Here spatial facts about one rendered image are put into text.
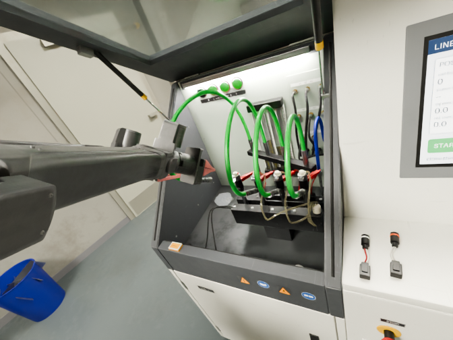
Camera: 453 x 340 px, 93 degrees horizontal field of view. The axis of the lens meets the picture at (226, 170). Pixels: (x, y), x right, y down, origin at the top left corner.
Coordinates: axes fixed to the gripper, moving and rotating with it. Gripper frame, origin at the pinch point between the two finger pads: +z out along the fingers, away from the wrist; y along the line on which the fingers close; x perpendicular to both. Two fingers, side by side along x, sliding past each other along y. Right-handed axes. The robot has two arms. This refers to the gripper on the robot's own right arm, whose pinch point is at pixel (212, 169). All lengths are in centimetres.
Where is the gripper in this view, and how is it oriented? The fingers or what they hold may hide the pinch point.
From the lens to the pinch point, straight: 68.1
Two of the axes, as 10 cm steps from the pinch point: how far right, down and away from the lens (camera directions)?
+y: 1.9, -9.8, 0.2
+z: 6.5, 1.4, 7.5
